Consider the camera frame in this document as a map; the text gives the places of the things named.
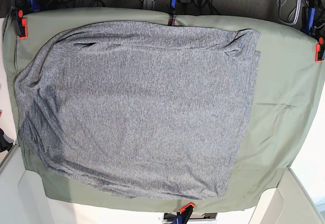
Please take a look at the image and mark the silver flexible conduit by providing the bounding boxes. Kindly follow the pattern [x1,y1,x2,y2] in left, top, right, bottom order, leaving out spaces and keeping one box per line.
[276,0,301,26]

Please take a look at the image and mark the green table cloth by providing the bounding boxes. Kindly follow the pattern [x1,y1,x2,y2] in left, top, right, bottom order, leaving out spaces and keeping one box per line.
[1,8,324,212]

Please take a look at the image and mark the right edge orange clamp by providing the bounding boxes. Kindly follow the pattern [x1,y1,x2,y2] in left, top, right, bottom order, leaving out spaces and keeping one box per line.
[315,37,325,62]

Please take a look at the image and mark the top right blue clamp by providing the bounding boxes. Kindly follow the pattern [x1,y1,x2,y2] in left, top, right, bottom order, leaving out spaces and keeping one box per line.
[301,7,323,37]

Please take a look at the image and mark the grey heathered T-shirt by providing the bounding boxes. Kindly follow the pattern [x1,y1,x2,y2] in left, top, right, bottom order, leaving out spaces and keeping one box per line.
[14,21,259,200]

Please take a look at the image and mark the bottom orange clamp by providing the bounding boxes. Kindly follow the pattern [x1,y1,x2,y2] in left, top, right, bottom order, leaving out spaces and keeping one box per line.
[172,202,195,224]

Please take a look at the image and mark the edge orange clamp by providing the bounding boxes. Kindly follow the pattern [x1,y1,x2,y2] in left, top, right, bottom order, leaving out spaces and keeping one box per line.
[315,37,325,62]
[11,9,27,39]

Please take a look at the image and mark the left edge orange clamp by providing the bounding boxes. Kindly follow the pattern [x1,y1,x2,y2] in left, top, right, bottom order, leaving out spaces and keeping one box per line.
[11,9,27,39]

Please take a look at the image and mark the top centre blue clamp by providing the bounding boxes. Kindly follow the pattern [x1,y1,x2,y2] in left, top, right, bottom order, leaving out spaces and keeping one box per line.
[168,0,177,26]

